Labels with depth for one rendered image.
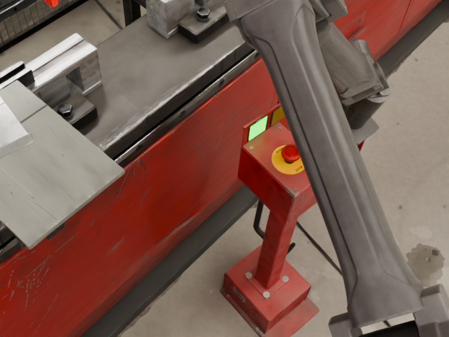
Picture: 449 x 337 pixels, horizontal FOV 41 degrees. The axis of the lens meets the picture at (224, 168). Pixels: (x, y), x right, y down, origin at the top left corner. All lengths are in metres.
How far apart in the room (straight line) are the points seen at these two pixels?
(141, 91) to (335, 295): 1.04
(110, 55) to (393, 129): 1.38
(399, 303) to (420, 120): 1.93
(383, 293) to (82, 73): 0.77
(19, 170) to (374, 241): 0.59
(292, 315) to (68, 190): 1.12
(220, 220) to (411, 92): 1.00
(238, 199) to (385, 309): 1.51
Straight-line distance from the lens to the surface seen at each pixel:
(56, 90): 1.12
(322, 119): 0.54
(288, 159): 1.18
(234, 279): 1.79
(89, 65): 1.15
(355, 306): 0.54
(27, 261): 1.18
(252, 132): 1.21
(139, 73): 1.22
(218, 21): 1.29
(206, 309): 1.88
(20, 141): 0.96
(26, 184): 0.93
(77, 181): 0.92
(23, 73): 1.07
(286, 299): 1.79
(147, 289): 1.86
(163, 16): 1.25
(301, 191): 1.18
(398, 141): 2.34
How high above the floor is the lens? 1.76
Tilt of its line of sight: 55 degrees down
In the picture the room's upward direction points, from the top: 5 degrees clockwise
